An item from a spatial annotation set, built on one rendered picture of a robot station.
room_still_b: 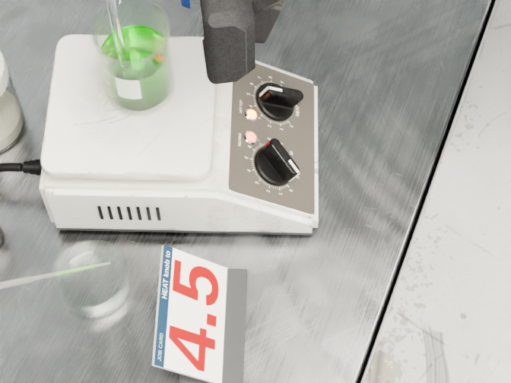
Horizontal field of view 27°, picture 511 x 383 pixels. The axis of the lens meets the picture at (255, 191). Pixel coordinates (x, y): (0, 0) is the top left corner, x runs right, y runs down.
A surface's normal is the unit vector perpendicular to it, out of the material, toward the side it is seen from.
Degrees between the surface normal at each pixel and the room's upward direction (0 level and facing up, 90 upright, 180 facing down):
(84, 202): 90
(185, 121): 0
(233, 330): 0
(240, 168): 30
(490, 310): 0
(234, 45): 90
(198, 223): 90
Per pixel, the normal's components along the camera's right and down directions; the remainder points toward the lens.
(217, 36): 0.14, 0.87
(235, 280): 0.00, -0.48
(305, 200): 0.50, -0.40
